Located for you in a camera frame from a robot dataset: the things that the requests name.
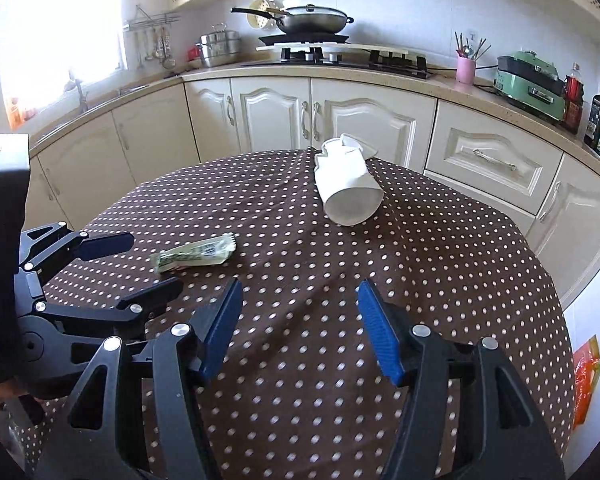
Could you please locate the steel wok with lid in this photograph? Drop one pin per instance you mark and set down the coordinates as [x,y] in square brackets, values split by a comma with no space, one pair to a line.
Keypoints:
[305,21]

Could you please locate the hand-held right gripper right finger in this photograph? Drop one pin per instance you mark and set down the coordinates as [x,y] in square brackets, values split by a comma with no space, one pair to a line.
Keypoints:
[380,330]

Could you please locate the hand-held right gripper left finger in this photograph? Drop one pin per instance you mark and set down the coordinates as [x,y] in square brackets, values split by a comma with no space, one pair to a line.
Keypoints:
[222,330]

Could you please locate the stacked steel pot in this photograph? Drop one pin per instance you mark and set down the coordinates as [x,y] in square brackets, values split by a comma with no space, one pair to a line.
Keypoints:
[220,50]

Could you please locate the red label sauce bottle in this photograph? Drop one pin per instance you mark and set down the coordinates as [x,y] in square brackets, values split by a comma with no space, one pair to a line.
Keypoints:
[574,95]

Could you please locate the red cup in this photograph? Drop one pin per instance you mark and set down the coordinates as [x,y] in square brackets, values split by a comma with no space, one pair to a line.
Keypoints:
[195,54]

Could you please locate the dark oil bottle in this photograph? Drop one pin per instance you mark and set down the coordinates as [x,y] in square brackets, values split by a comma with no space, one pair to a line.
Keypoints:
[597,120]

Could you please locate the bright window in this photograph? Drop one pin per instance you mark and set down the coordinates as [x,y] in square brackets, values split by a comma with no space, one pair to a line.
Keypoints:
[55,35]

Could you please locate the wall rack with hanging utensils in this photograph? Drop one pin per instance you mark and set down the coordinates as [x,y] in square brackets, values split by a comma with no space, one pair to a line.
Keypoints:
[152,22]

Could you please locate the cream utensil drainer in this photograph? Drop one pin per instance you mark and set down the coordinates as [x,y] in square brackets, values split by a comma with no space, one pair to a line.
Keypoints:
[260,17]

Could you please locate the steel faucet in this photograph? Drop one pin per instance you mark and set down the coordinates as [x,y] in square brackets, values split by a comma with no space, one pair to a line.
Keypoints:
[82,97]

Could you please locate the brown polka dot tablecloth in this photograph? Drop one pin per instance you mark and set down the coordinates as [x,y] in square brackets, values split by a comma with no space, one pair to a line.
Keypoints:
[305,360]

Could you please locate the green snack wrapper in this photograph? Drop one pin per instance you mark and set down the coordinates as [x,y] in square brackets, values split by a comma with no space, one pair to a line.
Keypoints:
[195,255]

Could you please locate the green electric grill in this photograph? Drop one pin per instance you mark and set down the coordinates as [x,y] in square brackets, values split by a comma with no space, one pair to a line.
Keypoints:
[530,80]

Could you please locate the bunch of kitchen utensils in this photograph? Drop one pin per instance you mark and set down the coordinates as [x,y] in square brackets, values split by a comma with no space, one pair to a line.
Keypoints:
[467,47]

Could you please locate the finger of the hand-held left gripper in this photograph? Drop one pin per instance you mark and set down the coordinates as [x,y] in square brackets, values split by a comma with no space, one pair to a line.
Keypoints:
[150,295]
[107,246]

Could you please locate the cream kitchen base cabinets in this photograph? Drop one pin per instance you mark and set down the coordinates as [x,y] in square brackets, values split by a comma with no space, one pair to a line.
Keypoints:
[275,110]

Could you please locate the gas hob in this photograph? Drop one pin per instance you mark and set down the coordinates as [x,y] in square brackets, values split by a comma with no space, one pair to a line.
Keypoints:
[395,62]

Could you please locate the white paper cup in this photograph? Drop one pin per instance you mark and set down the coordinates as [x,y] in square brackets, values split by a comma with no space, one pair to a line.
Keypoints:
[347,185]

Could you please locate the orange plastic bag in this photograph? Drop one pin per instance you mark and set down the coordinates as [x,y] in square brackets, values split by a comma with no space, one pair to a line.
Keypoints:
[587,380]

